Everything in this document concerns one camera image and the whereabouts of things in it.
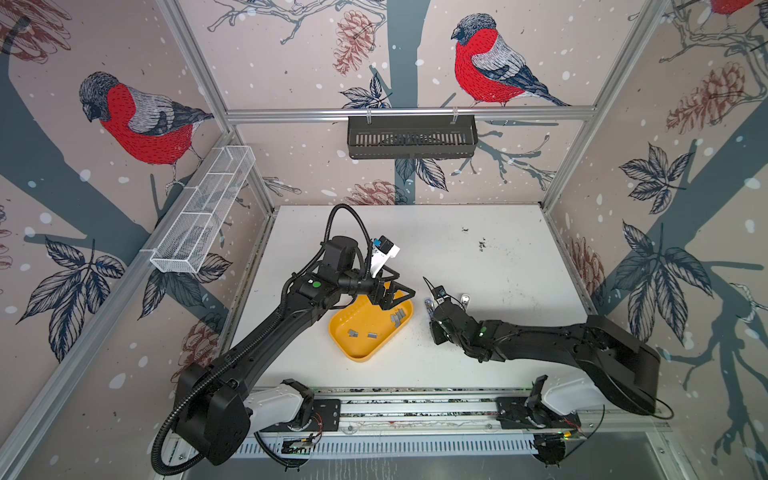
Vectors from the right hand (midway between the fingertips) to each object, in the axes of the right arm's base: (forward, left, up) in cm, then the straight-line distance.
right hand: (430, 322), depth 88 cm
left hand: (-1, +8, +23) cm, 24 cm away
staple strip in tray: (+2, +10, -1) cm, 10 cm away
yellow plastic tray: (-3, +21, -1) cm, 21 cm away
